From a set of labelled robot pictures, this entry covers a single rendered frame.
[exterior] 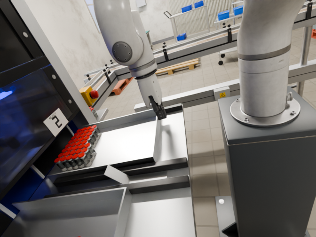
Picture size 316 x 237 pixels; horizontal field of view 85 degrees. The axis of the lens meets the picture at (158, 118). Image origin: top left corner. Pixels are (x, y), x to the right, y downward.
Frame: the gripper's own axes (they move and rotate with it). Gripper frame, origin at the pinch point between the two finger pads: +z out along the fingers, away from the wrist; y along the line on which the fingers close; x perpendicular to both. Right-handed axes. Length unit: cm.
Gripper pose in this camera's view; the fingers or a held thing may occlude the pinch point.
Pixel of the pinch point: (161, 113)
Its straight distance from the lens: 60.7
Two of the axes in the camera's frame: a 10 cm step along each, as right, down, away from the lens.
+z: 3.3, 8.0, 5.0
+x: 9.4, -2.4, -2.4
